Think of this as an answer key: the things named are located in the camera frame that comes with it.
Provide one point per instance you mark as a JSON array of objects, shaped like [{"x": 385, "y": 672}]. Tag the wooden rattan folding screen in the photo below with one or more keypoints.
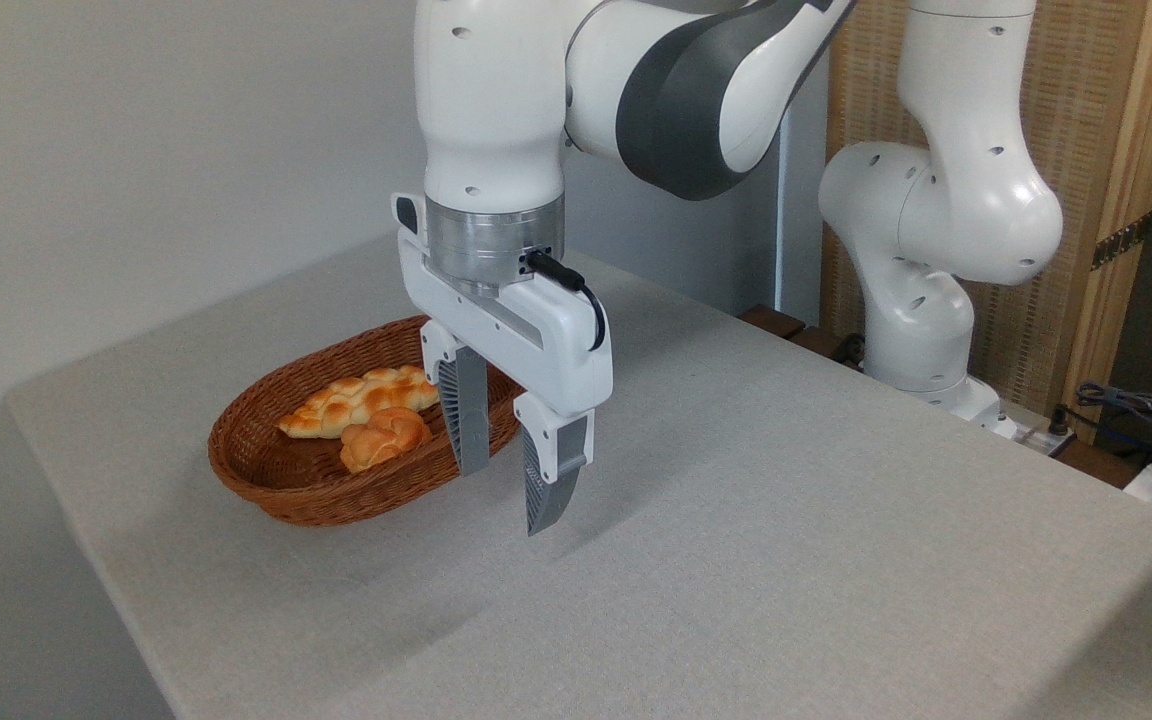
[{"x": 1086, "y": 120}]

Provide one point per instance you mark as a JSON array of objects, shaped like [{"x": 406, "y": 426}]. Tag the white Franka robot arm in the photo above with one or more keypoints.
[{"x": 936, "y": 200}]

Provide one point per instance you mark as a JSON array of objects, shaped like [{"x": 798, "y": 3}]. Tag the white vertical post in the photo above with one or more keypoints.
[{"x": 784, "y": 200}]

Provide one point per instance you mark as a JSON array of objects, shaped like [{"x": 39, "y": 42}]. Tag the dark brown wooden board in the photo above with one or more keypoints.
[{"x": 774, "y": 321}]

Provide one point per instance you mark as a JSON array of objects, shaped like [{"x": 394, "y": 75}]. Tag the brown wicker basket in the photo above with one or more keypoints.
[{"x": 276, "y": 480}]

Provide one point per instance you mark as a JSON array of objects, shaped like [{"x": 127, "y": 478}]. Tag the dark metal screen hinge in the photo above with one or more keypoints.
[{"x": 1121, "y": 242}]

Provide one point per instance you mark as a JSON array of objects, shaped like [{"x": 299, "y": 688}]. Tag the small round braided bread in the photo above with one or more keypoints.
[{"x": 381, "y": 440}]

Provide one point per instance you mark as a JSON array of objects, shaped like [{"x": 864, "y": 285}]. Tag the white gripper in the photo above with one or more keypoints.
[{"x": 556, "y": 340}]

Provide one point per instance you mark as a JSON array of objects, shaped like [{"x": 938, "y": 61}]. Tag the long braided bread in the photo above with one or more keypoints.
[{"x": 346, "y": 400}]

